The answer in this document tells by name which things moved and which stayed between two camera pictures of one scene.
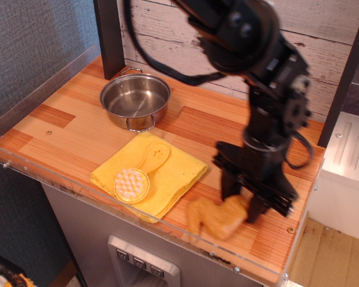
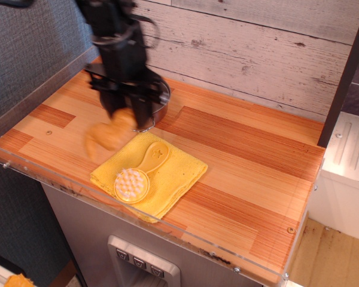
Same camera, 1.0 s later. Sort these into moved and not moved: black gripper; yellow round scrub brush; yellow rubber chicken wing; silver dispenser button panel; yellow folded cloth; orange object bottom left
Moved: yellow rubber chicken wing; black gripper
Not moved: yellow round scrub brush; orange object bottom left; yellow folded cloth; silver dispenser button panel
